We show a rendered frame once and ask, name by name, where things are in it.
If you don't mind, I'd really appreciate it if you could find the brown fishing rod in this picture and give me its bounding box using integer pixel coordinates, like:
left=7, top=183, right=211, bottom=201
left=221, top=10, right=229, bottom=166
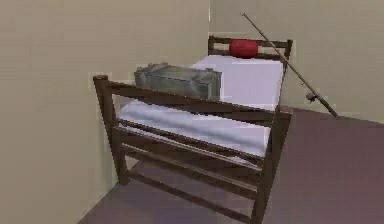
left=241, top=12, right=338, bottom=118

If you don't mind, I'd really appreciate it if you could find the brown wooden bed white mattress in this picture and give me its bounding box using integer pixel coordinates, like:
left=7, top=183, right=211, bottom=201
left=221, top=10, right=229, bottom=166
left=92, top=34, right=294, bottom=224

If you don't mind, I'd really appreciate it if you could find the red pillow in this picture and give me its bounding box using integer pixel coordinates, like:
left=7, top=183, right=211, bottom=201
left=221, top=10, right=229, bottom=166
left=228, top=39, right=260, bottom=59

